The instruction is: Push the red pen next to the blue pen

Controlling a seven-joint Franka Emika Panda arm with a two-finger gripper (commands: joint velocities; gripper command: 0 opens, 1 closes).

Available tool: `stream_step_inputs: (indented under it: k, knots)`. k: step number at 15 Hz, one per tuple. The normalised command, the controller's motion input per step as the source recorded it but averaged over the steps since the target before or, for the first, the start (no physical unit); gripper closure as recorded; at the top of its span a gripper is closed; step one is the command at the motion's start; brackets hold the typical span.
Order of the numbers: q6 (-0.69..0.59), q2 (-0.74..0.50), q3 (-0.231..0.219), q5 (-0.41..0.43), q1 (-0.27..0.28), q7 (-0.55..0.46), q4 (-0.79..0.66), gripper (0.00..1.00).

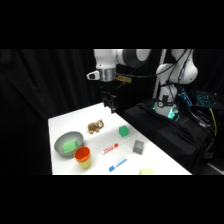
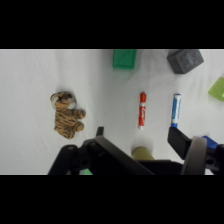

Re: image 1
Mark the black curtain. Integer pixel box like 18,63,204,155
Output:
0,49,224,176

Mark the black robot stand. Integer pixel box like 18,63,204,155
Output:
123,99,224,176

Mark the grey metal bowl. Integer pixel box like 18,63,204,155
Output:
54,130,84,158

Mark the red marker pen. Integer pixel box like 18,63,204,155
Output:
101,143,119,156

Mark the green cube block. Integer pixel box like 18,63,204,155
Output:
118,125,131,138

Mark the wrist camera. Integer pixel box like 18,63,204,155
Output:
86,70,101,81

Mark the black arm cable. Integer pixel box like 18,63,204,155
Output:
114,49,194,84

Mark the orange and yellow cup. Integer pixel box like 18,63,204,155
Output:
73,145,92,170

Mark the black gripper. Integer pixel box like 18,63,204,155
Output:
100,81,118,115

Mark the keyboard with blue lights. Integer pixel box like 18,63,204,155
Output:
195,90,220,108

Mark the green sponge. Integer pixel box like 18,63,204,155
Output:
62,139,79,154

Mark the blue marker pen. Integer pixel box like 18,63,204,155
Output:
108,158,128,173

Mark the grey cube block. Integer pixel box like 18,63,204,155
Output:
132,139,145,156

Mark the light green block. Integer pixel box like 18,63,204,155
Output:
138,168,154,176

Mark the plush tiger toy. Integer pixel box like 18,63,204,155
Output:
87,119,105,135

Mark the yellow cable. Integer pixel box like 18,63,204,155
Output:
209,108,218,138

